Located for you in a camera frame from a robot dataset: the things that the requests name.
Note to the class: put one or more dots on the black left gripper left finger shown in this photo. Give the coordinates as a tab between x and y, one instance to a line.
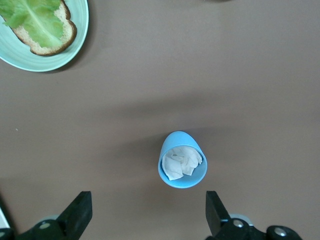
75	220

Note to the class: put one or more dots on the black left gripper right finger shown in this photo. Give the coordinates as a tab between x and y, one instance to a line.
217	220

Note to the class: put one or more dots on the white tissue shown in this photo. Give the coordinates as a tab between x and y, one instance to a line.
181	162

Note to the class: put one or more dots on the blue cup holding white tissue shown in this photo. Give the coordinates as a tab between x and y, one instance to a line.
183	140

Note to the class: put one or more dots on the brown table cover cloth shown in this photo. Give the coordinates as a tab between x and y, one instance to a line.
175	75

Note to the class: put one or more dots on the mint green plate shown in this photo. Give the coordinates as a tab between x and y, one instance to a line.
50	62

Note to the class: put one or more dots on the toasted bread slice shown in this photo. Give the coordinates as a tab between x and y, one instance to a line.
67	37

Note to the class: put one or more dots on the green lettuce leaf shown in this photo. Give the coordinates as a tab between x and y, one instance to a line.
32	22

